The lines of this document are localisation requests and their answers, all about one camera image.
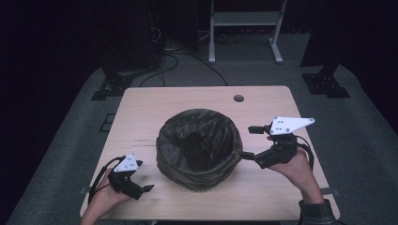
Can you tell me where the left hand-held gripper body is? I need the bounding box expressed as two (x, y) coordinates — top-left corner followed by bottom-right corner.
(107, 153), (145, 201)

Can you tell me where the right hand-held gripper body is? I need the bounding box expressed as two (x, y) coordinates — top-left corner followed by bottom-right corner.
(254, 116), (315, 170)

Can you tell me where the black plastic garbage bag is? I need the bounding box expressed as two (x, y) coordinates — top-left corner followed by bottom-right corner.
(155, 108), (244, 192)

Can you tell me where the person's left hand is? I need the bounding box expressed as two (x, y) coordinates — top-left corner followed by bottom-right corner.
(88, 168), (131, 217)

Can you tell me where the person's right hand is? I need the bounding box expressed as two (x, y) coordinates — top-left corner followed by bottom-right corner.
(268, 148), (325, 204)

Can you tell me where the black floor tape square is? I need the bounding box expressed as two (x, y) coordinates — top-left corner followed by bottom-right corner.
(99, 112), (116, 133)

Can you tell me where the black stand base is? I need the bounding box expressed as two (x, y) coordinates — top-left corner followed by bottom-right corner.
(90, 67), (135, 101)
(300, 64), (351, 99)

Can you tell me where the white metal stand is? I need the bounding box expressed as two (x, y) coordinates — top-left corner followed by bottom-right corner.
(208, 0), (288, 65)

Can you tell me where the dark equipment rack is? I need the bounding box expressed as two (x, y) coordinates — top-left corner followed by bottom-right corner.
(102, 0), (164, 71)

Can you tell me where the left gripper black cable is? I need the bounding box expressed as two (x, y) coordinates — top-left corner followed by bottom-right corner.
(88, 156), (126, 204)

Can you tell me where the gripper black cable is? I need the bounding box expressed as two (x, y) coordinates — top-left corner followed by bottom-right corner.
(295, 134), (314, 172)
(88, 156), (126, 204)

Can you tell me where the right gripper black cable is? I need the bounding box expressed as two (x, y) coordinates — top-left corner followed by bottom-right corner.
(295, 134), (314, 172)

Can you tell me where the long black floor cable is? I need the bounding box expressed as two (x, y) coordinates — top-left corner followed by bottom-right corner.
(168, 52), (229, 87)

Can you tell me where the looped black floor cable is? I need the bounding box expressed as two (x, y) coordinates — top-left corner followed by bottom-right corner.
(139, 54), (179, 88)

